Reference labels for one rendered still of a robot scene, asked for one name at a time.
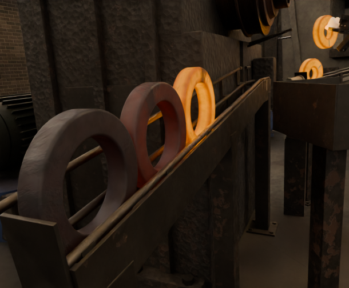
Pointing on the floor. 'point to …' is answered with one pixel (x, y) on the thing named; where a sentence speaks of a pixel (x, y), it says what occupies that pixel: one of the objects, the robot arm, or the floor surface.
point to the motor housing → (294, 176)
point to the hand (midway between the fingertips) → (325, 27)
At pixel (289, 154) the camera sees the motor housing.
